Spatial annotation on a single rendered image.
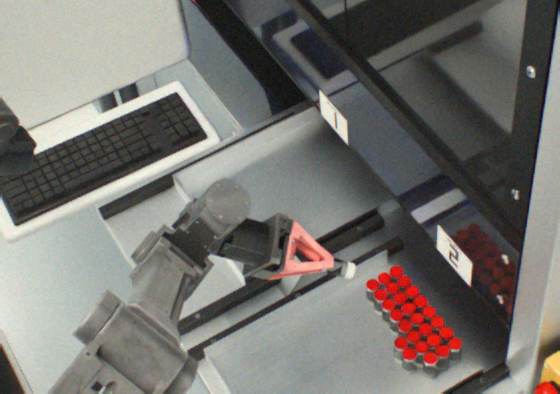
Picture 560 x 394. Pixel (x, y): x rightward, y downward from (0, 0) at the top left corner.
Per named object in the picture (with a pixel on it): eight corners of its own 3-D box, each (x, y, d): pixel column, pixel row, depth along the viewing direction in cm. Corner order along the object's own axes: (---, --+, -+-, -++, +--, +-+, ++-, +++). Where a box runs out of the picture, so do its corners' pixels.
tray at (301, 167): (336, 106, 206) (335, 93, 203) (416, 197, 191) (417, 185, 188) (175, 187, 197) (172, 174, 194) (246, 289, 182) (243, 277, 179)
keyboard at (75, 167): (177, 94, 222) (175, 86, 220) (208, 139, 214) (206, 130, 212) (-10, 178, 212) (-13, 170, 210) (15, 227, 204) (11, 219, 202)
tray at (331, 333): (386, 261, 183) (386, 249, 180) (481, 379, 168) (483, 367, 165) (206, 360, 174) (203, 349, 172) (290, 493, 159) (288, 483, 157)
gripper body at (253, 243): (284, 265, 136) (228, 249, 134) (254, 279, 145) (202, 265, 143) (292, 215, 138) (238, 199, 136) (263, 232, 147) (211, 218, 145)
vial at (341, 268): (357, 264, 144) (327, 255, 143) (353, 280, 144) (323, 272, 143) (351, 263, 146) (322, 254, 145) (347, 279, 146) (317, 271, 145)
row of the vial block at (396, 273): (398, 279, 181) (398, 263, 177) (463, 360, 170) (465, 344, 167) (386, 285, 180) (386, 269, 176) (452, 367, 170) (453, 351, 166)
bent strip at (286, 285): (298, 275, 183) (296, 255, 178) (308, 288, 181) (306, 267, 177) (224, 316, 179) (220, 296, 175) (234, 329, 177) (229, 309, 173)
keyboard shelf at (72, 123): (165, 62, 232) (163, 53, 230) (225, 147, 215) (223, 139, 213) (-37, 151, 221) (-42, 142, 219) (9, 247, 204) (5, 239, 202)
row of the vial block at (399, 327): (375, 292, 179) (374, 276, 176) (439, 374, 169) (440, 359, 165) (363, 298, 179) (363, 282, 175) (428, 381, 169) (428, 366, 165)
